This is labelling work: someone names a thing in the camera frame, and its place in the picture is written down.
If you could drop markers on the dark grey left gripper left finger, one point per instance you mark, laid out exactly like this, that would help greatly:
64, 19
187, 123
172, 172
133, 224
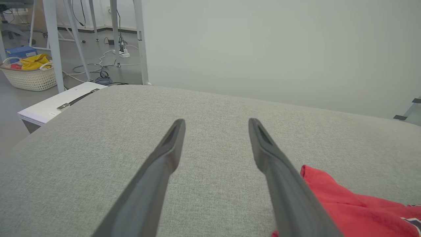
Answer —
148, 184

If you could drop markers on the white metal desk frame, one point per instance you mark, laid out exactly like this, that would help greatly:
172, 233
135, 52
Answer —
52, 39

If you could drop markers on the yellow cloth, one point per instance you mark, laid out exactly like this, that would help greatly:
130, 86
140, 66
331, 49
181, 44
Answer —
34, 62

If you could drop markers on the brown cardboard box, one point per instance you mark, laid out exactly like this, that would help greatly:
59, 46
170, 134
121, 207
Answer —
38, 14

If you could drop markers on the cream woven laundry basket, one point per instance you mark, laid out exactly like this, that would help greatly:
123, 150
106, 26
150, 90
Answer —
29, 79

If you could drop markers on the small red cloth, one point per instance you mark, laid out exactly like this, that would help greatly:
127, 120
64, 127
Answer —
15, 66

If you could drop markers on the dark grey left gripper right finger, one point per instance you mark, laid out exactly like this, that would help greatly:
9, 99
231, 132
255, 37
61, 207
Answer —
289, 197

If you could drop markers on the white box appliance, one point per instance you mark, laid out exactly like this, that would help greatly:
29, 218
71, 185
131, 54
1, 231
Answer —
46, 107

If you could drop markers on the blue box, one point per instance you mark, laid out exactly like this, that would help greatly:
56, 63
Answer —
21, 52

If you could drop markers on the grey fabric sofa cushion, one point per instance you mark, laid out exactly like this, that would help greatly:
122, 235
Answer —
213, 102

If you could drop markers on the red jersey number 23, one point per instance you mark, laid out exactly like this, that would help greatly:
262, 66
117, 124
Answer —
361, 214

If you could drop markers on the white power strip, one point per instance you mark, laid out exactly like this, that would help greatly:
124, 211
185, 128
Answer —
123, 53

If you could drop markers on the grey office chair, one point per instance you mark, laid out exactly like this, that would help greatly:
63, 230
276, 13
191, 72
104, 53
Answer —
13, 29

